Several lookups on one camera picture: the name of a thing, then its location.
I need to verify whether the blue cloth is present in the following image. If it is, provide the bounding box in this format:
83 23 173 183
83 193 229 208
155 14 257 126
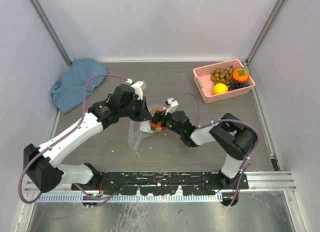
50 58 109 114

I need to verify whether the aluminium frame post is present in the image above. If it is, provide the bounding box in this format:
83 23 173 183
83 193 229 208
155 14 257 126
245 0 287 66
29 0 73 67

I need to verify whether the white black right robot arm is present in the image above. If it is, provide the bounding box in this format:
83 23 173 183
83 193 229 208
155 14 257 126
149 110 260 189

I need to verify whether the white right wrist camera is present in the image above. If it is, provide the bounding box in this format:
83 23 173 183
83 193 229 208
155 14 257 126
165 97 179 115

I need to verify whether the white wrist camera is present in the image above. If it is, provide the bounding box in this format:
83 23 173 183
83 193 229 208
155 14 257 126
125 78 147 100
165 97 179 115

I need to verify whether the yellow round fruit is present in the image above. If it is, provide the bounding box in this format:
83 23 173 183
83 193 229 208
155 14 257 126
212 83 229 95

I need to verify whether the aluminium frame post left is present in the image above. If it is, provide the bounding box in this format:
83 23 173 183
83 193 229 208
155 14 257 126
29 0 73 67

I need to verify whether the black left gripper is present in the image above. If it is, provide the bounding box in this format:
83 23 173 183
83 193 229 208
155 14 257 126
119 95 152 122

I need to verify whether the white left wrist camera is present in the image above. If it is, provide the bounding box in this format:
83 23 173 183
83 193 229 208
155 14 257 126
125 78 147 100

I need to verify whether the orange-yellow peach fruit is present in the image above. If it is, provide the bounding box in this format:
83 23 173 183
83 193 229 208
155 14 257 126
150 126 167 134

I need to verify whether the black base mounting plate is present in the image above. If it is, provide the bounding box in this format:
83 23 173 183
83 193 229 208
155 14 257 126
79 171 249 196

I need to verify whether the clear zip top bag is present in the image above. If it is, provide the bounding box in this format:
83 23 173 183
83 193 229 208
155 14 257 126
127 120 167 153

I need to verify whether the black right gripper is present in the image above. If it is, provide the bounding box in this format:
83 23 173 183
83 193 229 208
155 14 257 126
146 106 184 136

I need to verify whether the aluminium frame post right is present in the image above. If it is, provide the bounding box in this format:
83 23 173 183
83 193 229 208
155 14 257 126
245 0 287 66

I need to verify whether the dark grape bunch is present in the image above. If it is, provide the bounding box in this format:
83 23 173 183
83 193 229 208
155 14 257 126
228 82 249 91

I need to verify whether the pink perforated plastic basket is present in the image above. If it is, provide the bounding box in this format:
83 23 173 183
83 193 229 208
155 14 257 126
193 59 256 104

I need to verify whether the brown longan bunch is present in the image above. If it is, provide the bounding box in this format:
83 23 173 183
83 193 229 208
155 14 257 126
210 66 234 86

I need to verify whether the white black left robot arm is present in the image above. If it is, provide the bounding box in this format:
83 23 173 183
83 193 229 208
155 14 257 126
23 81 152 193

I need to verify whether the orange persimmon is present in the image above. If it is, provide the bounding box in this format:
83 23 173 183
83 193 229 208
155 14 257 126
232 68 249 83

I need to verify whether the white slotted cable duct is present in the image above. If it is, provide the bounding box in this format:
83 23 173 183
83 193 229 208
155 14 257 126
37 192 223 203

